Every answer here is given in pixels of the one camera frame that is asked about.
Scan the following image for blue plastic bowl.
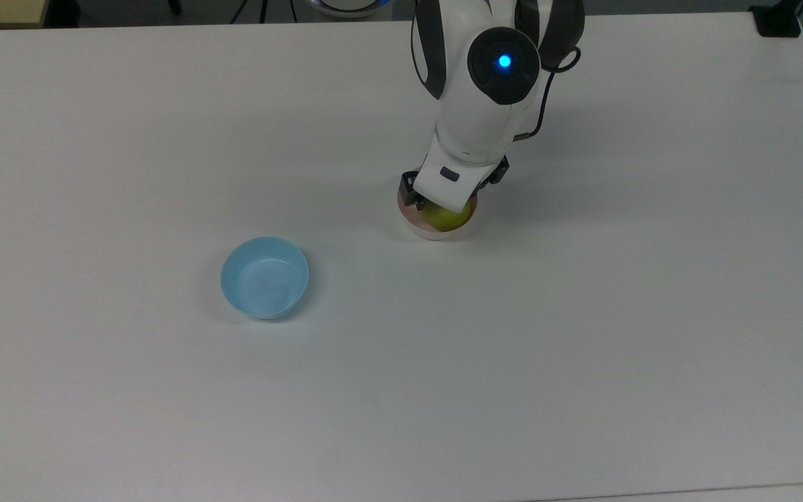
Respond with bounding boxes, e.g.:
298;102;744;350
220;236;310;321

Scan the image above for green pear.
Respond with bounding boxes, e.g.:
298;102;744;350
422;197;476;232

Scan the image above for black corner table clamp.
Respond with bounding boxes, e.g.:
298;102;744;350
749;0;803;38

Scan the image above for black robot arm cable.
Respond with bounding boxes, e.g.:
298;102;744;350
512;46;582;142

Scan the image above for dark Franka gripper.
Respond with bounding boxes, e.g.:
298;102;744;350
401;129;512;214

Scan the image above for black tripod legs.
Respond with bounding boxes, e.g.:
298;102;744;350
229;0;298;26

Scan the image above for pink plastic bowl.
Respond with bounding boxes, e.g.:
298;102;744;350
396;174;481;242

